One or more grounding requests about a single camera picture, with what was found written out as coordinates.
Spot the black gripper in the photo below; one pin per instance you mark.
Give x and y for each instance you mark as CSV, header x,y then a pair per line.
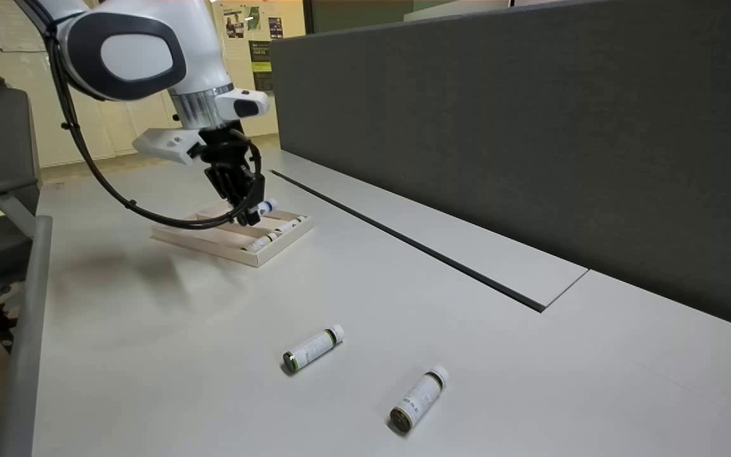
x,y
236,170

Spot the white tube green cap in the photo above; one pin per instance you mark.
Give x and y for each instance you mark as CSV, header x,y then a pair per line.
x,y
313,348

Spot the white tube blue label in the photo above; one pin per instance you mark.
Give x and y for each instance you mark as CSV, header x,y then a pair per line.
x,y
263,206

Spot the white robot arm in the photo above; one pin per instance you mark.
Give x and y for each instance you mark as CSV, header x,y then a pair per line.
x,y
134,50

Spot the shallow wooden tray box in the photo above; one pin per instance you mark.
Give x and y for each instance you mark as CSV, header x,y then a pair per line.
x,y
242,244

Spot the white tube dark cap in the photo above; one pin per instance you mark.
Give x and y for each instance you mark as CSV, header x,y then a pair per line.
x,y
421,399

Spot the dark grey partition panel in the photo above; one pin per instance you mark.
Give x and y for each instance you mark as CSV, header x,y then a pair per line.
x,y
599,131

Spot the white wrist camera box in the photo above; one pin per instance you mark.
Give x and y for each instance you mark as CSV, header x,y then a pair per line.
x,y
170,143

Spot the grey cable tray lid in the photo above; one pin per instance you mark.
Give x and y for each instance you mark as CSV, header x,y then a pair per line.
x,y
512,267

